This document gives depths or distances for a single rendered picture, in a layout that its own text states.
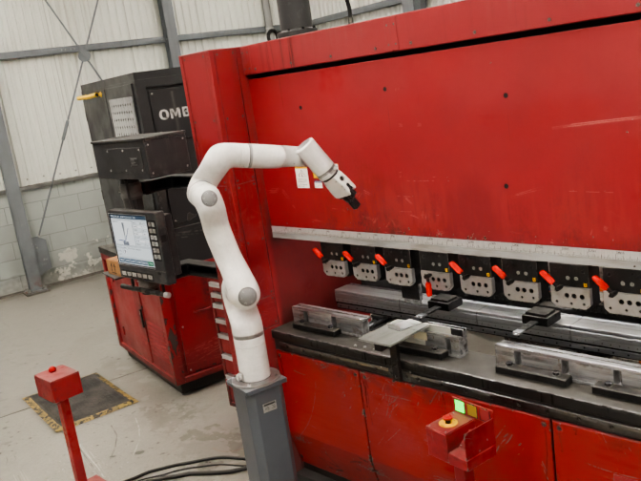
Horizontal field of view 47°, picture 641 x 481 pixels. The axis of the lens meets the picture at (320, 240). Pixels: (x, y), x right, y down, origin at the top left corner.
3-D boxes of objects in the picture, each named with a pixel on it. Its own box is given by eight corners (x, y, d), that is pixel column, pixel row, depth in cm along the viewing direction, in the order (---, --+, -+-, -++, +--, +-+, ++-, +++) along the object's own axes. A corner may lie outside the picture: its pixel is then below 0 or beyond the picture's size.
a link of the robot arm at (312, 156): (313, 176, 290) (320, 177, 281) (291, 151, 285) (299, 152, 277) (327, 160, 291) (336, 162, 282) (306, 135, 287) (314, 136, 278)
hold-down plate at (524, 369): (495, 372, 294) (494, 365, 294) (503, 367, 298) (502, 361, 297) (566, 387, 273) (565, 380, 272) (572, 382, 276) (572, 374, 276)
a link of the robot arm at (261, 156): (239, 166, 286) (314, 168, 296) (250, 168, 271) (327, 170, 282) (240, 142, 285) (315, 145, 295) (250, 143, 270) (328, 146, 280)
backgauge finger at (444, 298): (407, 319, 338) (406, 308, 336) (442, 301, 355) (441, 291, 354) (428, 322, 329) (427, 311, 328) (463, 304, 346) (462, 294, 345)
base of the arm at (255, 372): (245, 393, 277) (237, 347, 273) (223, 380, 293) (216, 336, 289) (289, 377, 287) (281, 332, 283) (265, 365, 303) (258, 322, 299)
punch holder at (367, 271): (354, 279, 345) (349, 244, 341) (366, 273, 350) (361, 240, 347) (378, 282, 334) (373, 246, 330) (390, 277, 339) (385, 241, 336)
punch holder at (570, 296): (551, 305, 273) (547, 262, 269) (563, 298, 278) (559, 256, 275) (590, 310, 262) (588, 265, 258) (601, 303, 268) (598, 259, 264)
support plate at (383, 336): (358, 340, 318) (358, 338, 318) (397, 321, 335) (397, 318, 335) (390, 347, 305) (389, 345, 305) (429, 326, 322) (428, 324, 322)
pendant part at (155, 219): (120, 277, 386) (106, 210, 378) (140, 270, 394) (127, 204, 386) (168, 285, 354) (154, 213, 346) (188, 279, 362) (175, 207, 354)
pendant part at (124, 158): (121, 300, 396) (89, 141, 378) (160, 285, 413) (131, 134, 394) (175, 311, 360) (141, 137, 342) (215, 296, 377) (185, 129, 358)
